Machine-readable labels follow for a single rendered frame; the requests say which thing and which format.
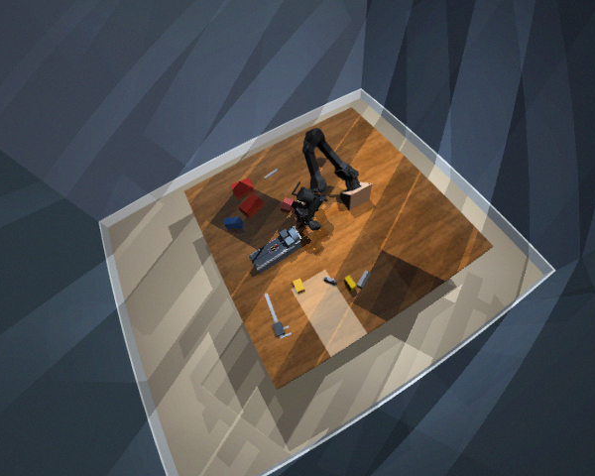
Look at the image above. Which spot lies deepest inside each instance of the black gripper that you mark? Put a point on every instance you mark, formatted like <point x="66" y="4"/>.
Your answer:
<point x="313" y="225"/>

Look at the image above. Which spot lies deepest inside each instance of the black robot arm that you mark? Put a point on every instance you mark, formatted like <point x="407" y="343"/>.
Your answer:
<point x="314" y="138"/>

